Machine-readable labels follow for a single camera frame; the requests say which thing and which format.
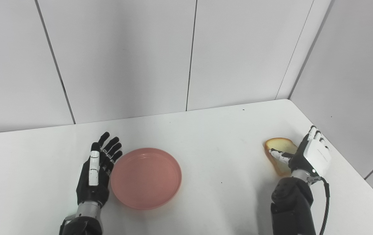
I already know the pink plate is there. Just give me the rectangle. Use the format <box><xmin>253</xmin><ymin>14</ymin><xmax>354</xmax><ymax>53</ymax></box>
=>
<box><xmin>110</xmin><ymin>148</ymin><xmax>183</xmax><ymax>210</ymax></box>

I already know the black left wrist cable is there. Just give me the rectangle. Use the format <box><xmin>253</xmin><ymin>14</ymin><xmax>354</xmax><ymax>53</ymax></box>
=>
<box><xmin>58</xmin><ymin>215</ymin><xmax>76</xmax><ymax>235</ymax></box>

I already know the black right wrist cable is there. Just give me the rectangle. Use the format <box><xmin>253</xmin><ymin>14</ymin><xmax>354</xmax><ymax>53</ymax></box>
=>
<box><xmin>307</xmin><ymin>176</ymin><xmax>331</xmax><ymax>235</ymax></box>

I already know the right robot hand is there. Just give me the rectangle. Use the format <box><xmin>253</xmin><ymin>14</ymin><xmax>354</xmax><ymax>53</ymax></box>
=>
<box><xmin>269</xmin><ymin>125</ymin><xmax>332</xmax><ymax>177</ymax></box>

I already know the slice of bread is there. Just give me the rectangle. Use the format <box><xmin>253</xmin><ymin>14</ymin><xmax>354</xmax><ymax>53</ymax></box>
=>
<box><xmin>264</xmin><ymin>137</ymin><xmax>299</xmax><ymax>177</ymax></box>

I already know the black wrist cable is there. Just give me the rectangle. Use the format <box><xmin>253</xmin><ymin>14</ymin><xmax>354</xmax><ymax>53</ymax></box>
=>
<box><xmin>58</xmin><ymin>215</ymin><xmax>76</xmax><ymax>235</ymax></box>
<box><xmin>307</xmin><ymin>176</ymin><xmax>331</xmax><ymax>235</ymax></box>

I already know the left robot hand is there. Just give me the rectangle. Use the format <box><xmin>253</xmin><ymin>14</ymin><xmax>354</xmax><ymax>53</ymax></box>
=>
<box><xmin>76</xmin><ymin>132</ymin><xmax>123</xmax><ymax>208</ymax></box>

